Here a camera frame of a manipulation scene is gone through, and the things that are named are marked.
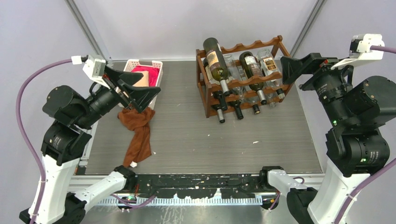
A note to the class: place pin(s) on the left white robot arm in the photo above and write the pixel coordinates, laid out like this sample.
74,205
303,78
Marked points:
65,140

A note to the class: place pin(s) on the clear bottle black cap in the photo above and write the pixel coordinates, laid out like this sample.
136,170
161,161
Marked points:
268,66

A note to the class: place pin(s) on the dark wine bottle back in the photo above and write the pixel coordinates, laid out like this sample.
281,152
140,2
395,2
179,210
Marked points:
217,63

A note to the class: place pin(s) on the dark wine bottle front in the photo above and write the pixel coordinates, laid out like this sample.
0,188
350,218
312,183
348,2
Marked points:
236,105

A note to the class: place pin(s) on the brown bottle gold cap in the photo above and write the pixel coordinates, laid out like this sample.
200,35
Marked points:
221,106

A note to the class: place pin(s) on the brown wooden wine rack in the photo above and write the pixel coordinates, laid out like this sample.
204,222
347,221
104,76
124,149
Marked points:
206,88

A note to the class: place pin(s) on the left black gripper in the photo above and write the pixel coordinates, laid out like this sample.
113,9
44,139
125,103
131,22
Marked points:
140,96

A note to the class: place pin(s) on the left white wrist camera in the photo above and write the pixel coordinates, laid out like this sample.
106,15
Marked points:
94,68

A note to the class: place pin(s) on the tall slim clear bottle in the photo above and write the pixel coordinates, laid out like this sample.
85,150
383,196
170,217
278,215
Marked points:
234,75

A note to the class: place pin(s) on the clear glass wine bottle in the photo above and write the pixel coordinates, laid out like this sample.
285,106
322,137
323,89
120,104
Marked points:
271,99

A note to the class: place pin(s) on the brown cloth on table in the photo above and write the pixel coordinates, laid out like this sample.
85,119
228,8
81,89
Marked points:
139,148

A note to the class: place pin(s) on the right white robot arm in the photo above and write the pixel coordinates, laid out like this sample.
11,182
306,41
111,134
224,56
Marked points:
356,153

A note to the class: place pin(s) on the white plastic basket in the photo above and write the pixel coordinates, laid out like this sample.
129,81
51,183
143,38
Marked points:
132,63

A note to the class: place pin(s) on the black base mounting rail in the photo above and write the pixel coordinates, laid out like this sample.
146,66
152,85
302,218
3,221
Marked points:
197,186

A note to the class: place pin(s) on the beige folded cloth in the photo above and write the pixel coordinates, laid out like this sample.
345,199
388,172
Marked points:
133,81

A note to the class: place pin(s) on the clear square liquor bottle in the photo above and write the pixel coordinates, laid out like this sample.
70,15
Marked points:
253,101

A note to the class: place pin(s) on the dark wine bottle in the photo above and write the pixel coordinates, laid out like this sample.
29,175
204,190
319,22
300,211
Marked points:
217,63
251,68
208,72
236,105

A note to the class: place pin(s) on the pink red cloth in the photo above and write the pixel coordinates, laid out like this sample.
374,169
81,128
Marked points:
150,76

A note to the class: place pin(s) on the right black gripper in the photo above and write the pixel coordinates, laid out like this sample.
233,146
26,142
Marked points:
291,66

